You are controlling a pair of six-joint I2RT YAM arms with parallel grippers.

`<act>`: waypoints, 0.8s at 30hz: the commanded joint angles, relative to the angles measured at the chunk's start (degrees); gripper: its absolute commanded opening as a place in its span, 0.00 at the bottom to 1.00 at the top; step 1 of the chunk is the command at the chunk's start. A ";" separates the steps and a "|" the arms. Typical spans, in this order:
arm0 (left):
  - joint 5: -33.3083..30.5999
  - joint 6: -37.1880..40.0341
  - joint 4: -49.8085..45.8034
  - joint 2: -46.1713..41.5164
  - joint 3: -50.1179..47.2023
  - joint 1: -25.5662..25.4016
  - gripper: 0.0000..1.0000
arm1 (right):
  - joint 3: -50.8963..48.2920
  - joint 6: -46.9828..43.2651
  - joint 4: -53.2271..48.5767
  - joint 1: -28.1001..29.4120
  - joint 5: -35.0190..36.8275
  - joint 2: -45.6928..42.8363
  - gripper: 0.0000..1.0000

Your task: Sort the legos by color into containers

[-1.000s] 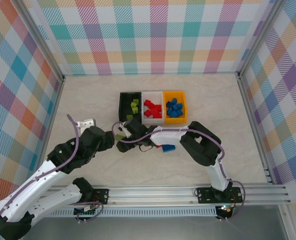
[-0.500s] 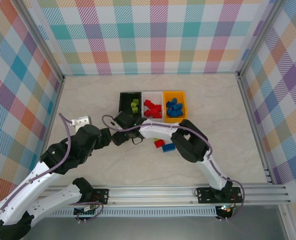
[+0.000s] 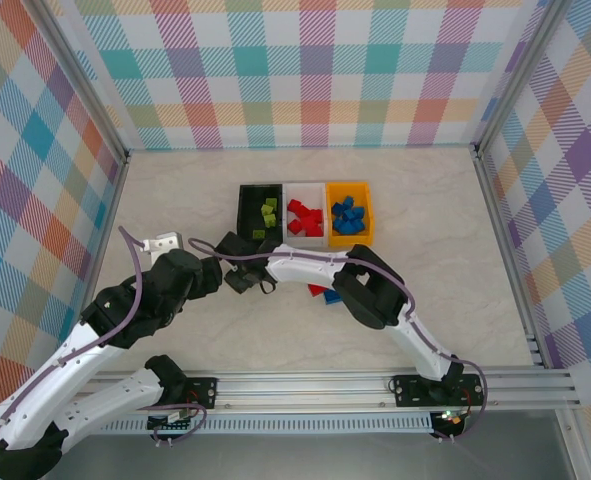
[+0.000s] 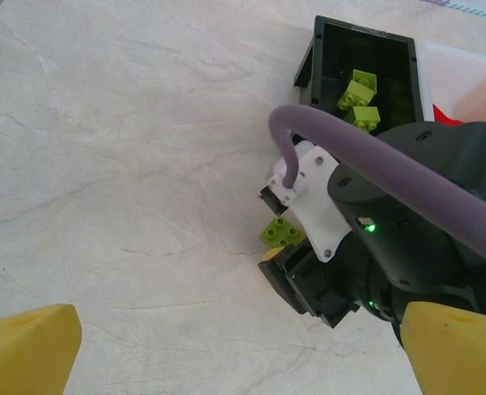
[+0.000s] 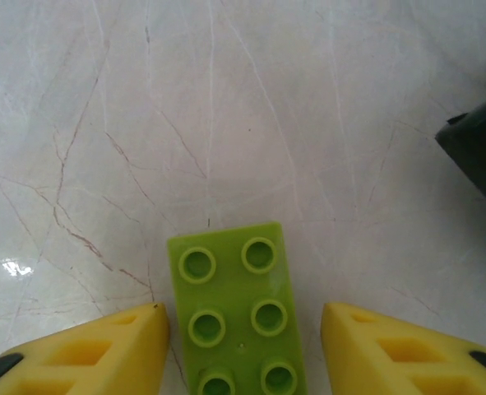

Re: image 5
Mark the long green lego brick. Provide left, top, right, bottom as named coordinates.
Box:
left=167, top=221, right=309, bottom=395

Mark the black rectangular container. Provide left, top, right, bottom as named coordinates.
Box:
left=434, top=94, right=486, bottom=219

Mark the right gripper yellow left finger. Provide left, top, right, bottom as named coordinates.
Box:
left=0, top=302, right=171, bottom=395

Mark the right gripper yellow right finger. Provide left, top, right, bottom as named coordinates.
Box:
left=321, top=302, right=486, bottom=395

